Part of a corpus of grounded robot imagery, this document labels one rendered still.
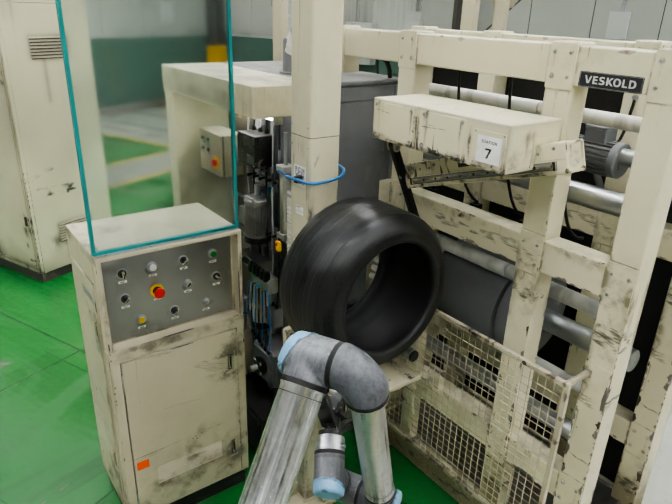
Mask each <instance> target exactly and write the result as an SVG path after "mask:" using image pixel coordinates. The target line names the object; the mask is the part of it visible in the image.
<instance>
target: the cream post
mask: <svg viewBox="0 0 672 504"><path fill-rule="evenodd" d="M343 9H344V0H292V123H291V132H292V133H291V176H292V177H294V164H297V165H299V166H302V167H304V168H306V178H305V181H308V182H319V181H324V180H328V179H331V178H334V177H337V176H338V159H339V129H340V99H341V69H342V39H343ZM337 189H338V180H336V181H333V182H330V183H326V184H321V185H315V186H312V185H306V184H305V188H303V187H301V186H299V185H296V184H294V180H291V245H292V243H293V241H294V238H296V237H297V235H298V234H299V232H300V231H301V230H302V228H303V227H304V226H305V225H306V224H307V223H308V222H309V221H310V220H311V219H312V218H313V217H314V216H315V215H316V214H317V213H319V212H320V211H321V210H323V209H324V208H326V207H328V206H329V205H331V204H333V203H335V202H337ZM296 205H298V206H300V207H302V208H303V216H302V215H300V214H298V213H296ZM321 429H324V427H322V426H321V423H320V420H319V418H318V415H317V418H316V421H315V424H314V427H313V430H312V433H311V436H310V439H309V442H308V445H307V448H306V451H305V454H304V457H303V460H302V463H301V466H300V470H299V473H298V476H297V479H296V481H297V482H298V492H299V494H300V495H301V496H302V497H303V498H304V500H307V499H309V498H310V497H312V496H314V493H313V486H312V483H313V476H314V453H315V452H314V448H315V437H316V436H317V435H318V433H319V430H321Z"/></svg>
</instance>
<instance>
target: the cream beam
mask: <svg viewBox="0 0 672 504"><path fill-rule="evenodd" d="M561 124H562V119H559V118H554V117H548V116H543V115H537V114H532V113H526V112H521V111H516V110H510V109H505V108H499V107H494V106H488V105H483V104H478V103H472V102H467V101H461V100H456V99H450V98H445V97H440V96H434V95H429V94H411V95H398V96H385V97H375V100H374V118H373V138H377V139H380V140H384V141H387V142H391V143H394V144H398V145H401V146H405V147H408V148H412V149H415V150H418V151H422V152H425V153H429V154H432V155H436V156H439V157H443V158H446V159H450V160H453V161H456V162H460V163H463V164H467V165H470V166H474V167H477V168H481V169H484V170H488V171H491V172H495V173H498V174H501V175H508V174H513V173H518V172H523V171H528V170H532V168H533V165H534V162H535V156H536V150H537V146H538V145H541V144H547V143H553V142H558V141H559V135H560V130H561ZM478 134H481V135H485V136H490V137H494V138H498V139H502V146H501V153H500V160H499V167H497V166H494V165H490V164H487V163H483V162H480V161H476V160H475V155H476V147H477V139H478Z"/></svg>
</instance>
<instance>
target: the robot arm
mask: <svg viewBox="0 0 672 504"><path fill-rule="evenodd" d="M277 366H278V369H279V371H280V372H281V373H282V376H281V379H280V385H279V388H278V391H277V394H276V397H275V399H274V402H273V405H272V408H271V411H270V414H269V417H268V419H267V422H266V425H265V428H264V431H263V434H262V437H261V439H260V442H259V445H258V448H257V451H256V454H255V456H254V459H253V462H252V465H251V468H250V471H249V474H248V476H247V479H246V482H245V485H244V488H243V491H242V494H241V496H240V499H239V502H238V504H288V503H289V500H290V497H291V494H292V491H293V488H294V485H295V482H296V479H297V476H298V473H299V470H300V466H301V463H302V460H303V457H304V454H305V451H306V448H307V445H308V442H309V439H310V436H311V433H312V430H313V427H314V424H315V421H316V418H317V415H318V418H319V420H320V423H321V426H322V427H324V429H321V430H319V433H318V435H317V436H316V437H315V448H314V452H315V453H314V476H313V483H312V486H313V493H314V495H315V496H316V497H320V498H322V499H329V500H334V499H335V500H336V501H339V502H344V503H346V504H400V503H401V500H402V492H401V491H400V490H399V489H395V487H394V483H393V475H392V466H391V457H390V448H389V439H388V430H387V420H386V411H385V405H386V404H387V402H388V400H389V397H390V390H389V384H388V381H387V378H386V376H385V374H384V372H383V371H382V369H381V368H380V367H379V365H378V364H377V363H376V362H375V361H374V360H373V359H372V358H371V357H370V356H369V355H368V354H367V353H366V352H364V351H363V350H361V349H360V348H358V347H356V346H354V345H353V344H350V343H345V342H342V341H339V340H335V339H332V338H328V337H325V336H322V335H318V334H317V333H314V332H312V333H311V332H306V331H298V332H296V333H294V334H293V335H291V336H290V337H289V338H288V339H287V340H286V342H285V343H284V345H283V346H282V348H281V351H280V353H279V356H278V363H277ZM329 390H330V391H331V392H333V393H334V394H333V393H332V394H331V396H328V392H329ZM346 406H347V413H345V412H346ZM348 408H349V409H350V410H351V413H352V419H353V425H354V431H355V437H356V443H357V449H358V455H359V461H360V467H361V473H362V476H361V475H359V474H356V473H354V472H351V471H349V470H347V469H345V448H346V445H345V438H344V437H343V436H342V431H341V421H343V419H348Z"/></svg>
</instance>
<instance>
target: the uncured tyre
mask: <svg viewBox="0 0 672 504"><path fill-rule="evenodd" d="M378 254H379V263H378V267H377V271H376V274H375V277H374V279H373V281H372V283H371V285H370V287H369V288H368V290H367V291H366V293H365V294H364V295H363V296H362V298H361V299H360V300H359V301H358V302H357V303H356V304H354V305H353V306H352V307H351V308H349V309H348V310H346V307H347V302H348V299H349V296H350V293H351V290H352V288H353V286H354V284H355V282H356V280H357V278H358V277H359V275H360V273H361V272H362V271H363V269H364V268H365V267H366V266H367V264H368V263H369V262H370V261H371V260H372V259H373V258H374V257H376V256H377V255H378ZM443 284H444V261H443V253H442V248H441V245H440V242H439V240H438V237H437V235H436V234H435V232H434V231H433V230H432V228H431V227H430V226H429V225H428V224H427V223H426V222H425V221H424V220H422V219H421V218H420V217H418V216H417V215H415V214H413V213H410V212H408V211H405V210H403V209H401V208H398V207H396V206H393V205H391V204H388V203H386V202H383V201H381V200H378V199H375V198H368V197H355V198H348V199H344V200H341V201H338V202H335V203H333V204H331V205H329V206H328V207H326V208H324V209H323V210H321V211H320V212H319V213H317V214H316V215H315V216H314V217H313V218H312V219H311V220H310V221H309V222H308V223H307V224H306V225H305V226H304V227H303V228H302V230H301V231H300V232H299V234H298V235H297V237H296V238H295V240H294V241H293V243H292V245H291V247H290V249H289V251H288V253H287V256H286V258H285V261H284V264H283V268H282V272H281V277H280V302H281V307H282V310H283V313H284V315H285V318H286V320H287V321H288V323H289V325H290V327H291V328H292V330H293V331H294V332H295V333H296V332H298V331H306V332H311V333H312V332H314V333H317V334H318V335H322V336H325V337H328V338H332V339H335V340H339V341H342V342H345V343H350V344H353V345H354V346H356V347H358V348H360V349H361V350H363V351H364V352H366V353H367V354H368V355H369V356H370V357H371V358H372V359H373V360H374V361H375V362H376V363H377V364H378V365H381V364H383V363H386V362H388V361H390V360H392V359H394V358H396V357H397V356H399V355H400V354H402V353H403V352H404V351H406V350H407V349H408V348H409V347H410V346H411V345H412V344H413V343H414V342H415V341H416V340H417V339H418V338H419V337H420V336H421V334H422V333H423V332H424V330H425V329H426V327H427V326H428V324H429V323H430V321H431V319H432V317H433V315H434V313H435V311H436V309H437V306H438V304H439V301H440V298H441V294H442V290H443Z"/></svg>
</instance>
